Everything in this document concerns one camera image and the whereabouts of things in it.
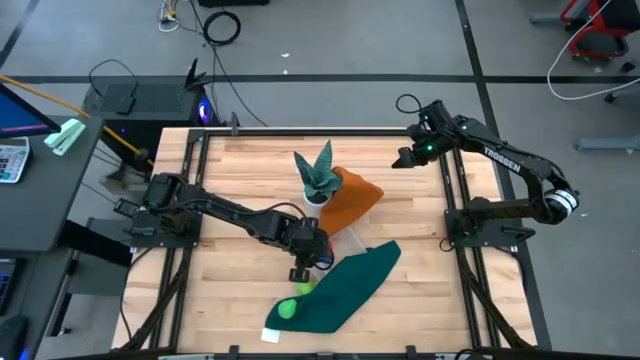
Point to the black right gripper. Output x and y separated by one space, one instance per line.
425 140

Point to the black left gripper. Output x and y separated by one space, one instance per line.
314 254

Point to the light green toy pear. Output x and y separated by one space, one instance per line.
305 289

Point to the clear plastic tupperware container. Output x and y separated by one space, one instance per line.
350 242

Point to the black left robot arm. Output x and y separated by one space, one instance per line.
225 210

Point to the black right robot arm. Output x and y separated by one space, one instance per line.
500 157

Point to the green toy lime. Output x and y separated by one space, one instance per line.
286 309

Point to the teal cloth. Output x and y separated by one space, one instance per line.
340 295

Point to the orange cloth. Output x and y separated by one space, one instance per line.
352 200

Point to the white paper tag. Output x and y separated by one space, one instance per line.
270 335

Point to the potted artificial snake plant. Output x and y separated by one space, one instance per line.
317 177

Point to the small black controller box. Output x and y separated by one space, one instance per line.
126 207

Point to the grey chair base leg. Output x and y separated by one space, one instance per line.
607 144

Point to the black computer tower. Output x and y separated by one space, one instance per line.
150 125

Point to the black wifi antenna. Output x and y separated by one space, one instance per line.
194 75

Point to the red-framed black chair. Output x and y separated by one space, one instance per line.
620 15

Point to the black desk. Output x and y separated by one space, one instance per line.
45 210

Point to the mint green stapler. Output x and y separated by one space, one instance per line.
65 136

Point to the black keyboard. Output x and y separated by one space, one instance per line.
5 287

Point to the grey calculator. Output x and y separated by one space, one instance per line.
12 160

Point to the computer monitor with blue screen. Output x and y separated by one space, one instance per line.
20 115

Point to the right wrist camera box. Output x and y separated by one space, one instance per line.
434 111

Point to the black aluminium table frame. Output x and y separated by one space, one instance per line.
320 132

